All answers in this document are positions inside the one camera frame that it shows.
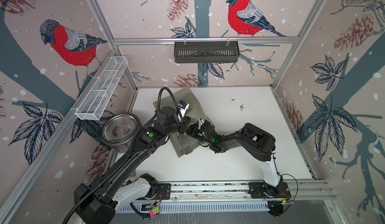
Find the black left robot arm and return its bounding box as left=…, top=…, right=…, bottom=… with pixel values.
left=63, top=102, right=189, bottom=224

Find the round steel plate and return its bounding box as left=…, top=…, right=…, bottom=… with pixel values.
left=101, top=113, right=141, bottom=147

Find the green canvas tote bag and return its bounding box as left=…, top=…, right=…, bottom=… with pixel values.
left=153, top=87, right=211, bottom=157

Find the black right base connector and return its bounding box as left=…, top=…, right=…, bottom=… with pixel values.
left=267, top=201, right=284, bottom=217

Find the black hanging wire basket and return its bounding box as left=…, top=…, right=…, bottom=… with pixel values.
left=174, top=41, right=240, bottom=64

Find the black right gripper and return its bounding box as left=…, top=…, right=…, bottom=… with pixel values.
left=186, top=123, right=213, bottom=145

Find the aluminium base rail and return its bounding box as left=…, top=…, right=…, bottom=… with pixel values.
left=120, top=180, right=336, bottom=201

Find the black corrugated cable conduit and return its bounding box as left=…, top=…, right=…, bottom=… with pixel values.
left=62, top=87, right=183, bottom=224

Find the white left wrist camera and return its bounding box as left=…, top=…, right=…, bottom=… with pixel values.
left=178, top=100, right=189, bottom=120

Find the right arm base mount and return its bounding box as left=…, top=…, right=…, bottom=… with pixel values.
left=248, top=181, right=292, bottom=199

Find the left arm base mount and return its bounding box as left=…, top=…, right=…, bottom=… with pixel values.
left=139, top=183, right=171, bottom=201

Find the white mesh wall shelf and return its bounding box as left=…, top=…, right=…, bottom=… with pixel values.
left=75, top=56, right=128, bottom=120

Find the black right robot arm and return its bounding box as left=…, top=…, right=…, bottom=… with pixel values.
left=186, top=121, right=284, bottom=198

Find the pink small circuit board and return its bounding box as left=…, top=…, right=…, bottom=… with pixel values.
left=149, top=207, right=160, bottom=219

